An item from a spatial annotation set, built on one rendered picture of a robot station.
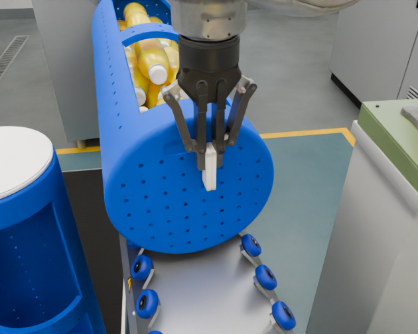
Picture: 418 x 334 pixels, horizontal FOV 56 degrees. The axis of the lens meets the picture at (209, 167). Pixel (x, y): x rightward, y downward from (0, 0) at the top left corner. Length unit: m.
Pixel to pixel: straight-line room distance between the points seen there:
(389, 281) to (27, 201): 0.83
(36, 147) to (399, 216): 0.81
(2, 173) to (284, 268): 1.43
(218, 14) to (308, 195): 2.01
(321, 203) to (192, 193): 1.76
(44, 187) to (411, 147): 0.77
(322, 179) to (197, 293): 1.90
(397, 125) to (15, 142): 0.86
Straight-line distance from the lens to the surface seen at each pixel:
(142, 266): 0.70
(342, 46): 3.59
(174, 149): 0.60
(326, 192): 2.45
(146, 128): 0.59
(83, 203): 2.15
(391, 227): 1.02
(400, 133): 0.98
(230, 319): 0.70
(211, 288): 0.73
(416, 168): 0.90
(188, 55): 0.49
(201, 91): 0.51
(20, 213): 0.87
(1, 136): 1.02
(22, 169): 0.88
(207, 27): 0.46
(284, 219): 2.22
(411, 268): 1.07
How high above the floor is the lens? 1.52
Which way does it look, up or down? 37 degrees down
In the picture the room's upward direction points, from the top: straight up
